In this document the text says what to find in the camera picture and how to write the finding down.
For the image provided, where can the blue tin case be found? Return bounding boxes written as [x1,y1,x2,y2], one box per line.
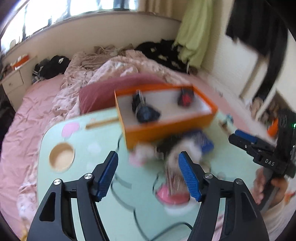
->
[184,129,215,155]

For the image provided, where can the red mahjong tile block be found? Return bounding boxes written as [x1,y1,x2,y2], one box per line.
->
[178,88,195,108]

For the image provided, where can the grey fur pompom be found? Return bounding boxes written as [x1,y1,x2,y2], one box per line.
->
[157,137,203,176]

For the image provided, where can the black lace cloth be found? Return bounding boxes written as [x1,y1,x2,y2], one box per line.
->
[132,90,161,123]

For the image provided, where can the white fluffy ball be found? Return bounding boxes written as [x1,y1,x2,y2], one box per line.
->
[129,143,157,167]

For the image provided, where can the brown card deck box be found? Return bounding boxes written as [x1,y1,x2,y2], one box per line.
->
[165,168,188,196]

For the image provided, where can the person's right hand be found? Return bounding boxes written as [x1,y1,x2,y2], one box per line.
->
[253,167,289,207]

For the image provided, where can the orange cardboard box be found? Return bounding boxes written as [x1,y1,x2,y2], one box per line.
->
[114,84,218,150]

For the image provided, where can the black hanging garment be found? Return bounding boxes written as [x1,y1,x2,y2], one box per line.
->
[226,0,288,100]

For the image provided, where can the black clothes pile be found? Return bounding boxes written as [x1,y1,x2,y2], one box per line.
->
[134,39,187,73]

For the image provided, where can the green hanging garment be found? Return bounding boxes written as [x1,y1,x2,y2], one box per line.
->
[174,0,214,69]

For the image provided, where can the dark red pillow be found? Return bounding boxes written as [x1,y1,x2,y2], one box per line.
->
[78,73,165,114]

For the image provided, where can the white drawer cabinet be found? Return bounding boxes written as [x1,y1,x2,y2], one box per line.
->
[1,56,38,111]

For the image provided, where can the black striped clothes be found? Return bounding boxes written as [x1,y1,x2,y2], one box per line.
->
[32,55,70,84]

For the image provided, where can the pink floral blanket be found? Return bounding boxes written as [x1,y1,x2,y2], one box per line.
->
[50,50,190,123]

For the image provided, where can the black braided cable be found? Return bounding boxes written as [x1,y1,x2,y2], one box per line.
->
[147,221,194,241]

